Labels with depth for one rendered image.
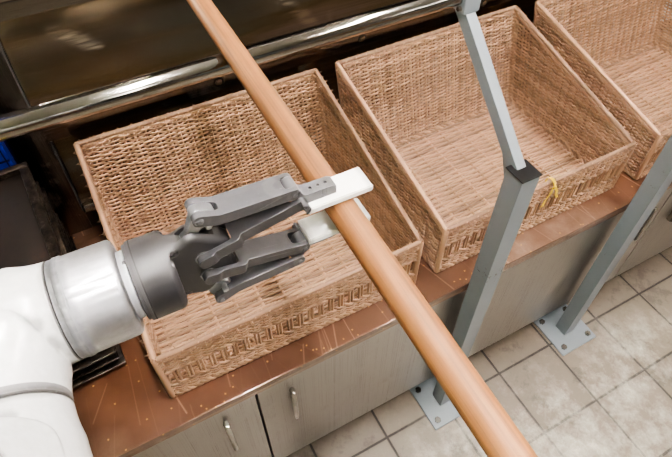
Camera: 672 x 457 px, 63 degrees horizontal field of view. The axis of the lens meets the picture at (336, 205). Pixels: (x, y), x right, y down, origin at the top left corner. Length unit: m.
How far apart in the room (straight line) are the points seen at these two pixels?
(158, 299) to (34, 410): 0.12
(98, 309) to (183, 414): 0.66
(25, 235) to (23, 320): 0.55
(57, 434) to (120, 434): 0.69
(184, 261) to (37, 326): 0.12
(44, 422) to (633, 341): 1.81
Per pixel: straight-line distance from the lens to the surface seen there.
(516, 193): 0.97
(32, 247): 1.00
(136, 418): 1.15
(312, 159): 0.57
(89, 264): 0.49
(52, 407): 0.47
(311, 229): 0.56
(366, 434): 1.69
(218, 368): 1.11
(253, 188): 0.49
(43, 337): 0.49
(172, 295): 0.49
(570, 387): 1.87
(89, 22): 1.15
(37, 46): 1.16
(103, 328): 0.49
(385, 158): 1.25
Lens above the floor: 1.60
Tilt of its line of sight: 49 degrees down
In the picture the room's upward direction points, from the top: straight up
